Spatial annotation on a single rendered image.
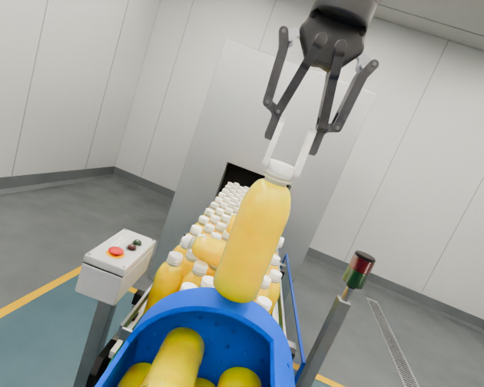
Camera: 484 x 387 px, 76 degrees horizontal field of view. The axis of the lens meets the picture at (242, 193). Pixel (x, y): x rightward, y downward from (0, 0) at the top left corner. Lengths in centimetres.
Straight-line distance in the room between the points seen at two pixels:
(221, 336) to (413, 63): 463
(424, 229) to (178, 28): 458
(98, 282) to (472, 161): 482
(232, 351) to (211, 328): 5
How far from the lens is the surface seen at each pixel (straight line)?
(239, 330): 56
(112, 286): 80
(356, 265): 100
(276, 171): 42
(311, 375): 118
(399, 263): 509
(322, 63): 43
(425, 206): 497
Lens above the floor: 149
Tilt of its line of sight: 12 degrees down
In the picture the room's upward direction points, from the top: 21 degrees clockwise
